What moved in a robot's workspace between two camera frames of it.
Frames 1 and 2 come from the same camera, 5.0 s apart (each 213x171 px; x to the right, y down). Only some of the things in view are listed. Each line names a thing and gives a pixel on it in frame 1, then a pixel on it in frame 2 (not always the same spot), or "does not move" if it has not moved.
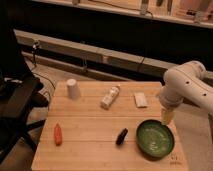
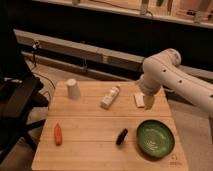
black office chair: (20, 94) does not move
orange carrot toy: (58, 134) does not move
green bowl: (154, 138) does not move
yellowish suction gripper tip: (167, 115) → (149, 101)
